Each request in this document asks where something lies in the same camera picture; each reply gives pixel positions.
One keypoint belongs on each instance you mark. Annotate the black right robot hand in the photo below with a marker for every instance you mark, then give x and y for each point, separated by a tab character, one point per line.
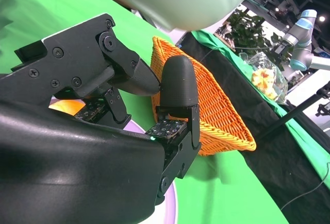
77	162

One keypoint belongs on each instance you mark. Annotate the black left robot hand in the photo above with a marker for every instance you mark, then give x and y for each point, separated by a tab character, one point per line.
148	19

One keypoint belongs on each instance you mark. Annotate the grey round bowl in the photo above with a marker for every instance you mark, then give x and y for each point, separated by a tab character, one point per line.
185	0

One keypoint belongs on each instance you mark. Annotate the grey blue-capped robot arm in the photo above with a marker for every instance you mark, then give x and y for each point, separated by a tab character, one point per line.
300	54

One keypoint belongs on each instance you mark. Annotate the lavender round plate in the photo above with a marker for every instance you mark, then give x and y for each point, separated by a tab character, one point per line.
170	203

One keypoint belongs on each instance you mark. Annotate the orange wicker basket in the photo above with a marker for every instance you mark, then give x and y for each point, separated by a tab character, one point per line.
219	121

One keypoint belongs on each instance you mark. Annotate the green backdrop cloth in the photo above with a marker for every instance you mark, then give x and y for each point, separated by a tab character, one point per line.
224	49

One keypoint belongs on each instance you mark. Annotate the green tablecloth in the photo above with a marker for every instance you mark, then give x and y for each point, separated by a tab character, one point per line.
51	2

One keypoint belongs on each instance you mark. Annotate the clear bag with yellow food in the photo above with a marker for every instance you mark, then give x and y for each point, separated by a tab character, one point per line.
265	79

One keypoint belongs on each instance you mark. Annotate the black backdrop curtain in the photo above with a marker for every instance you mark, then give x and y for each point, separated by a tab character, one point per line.
257	131

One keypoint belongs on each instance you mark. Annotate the long black boom pole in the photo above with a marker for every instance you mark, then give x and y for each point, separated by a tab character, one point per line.
291	113

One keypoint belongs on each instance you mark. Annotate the green leafy plant wall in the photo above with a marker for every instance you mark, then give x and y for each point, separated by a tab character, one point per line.
247	31

